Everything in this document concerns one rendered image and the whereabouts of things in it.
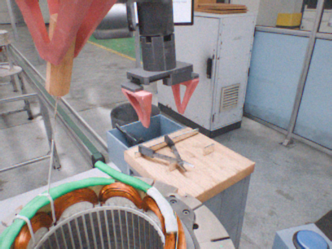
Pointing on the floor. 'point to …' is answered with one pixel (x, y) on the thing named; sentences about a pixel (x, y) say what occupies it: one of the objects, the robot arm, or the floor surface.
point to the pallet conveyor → (83, 144)
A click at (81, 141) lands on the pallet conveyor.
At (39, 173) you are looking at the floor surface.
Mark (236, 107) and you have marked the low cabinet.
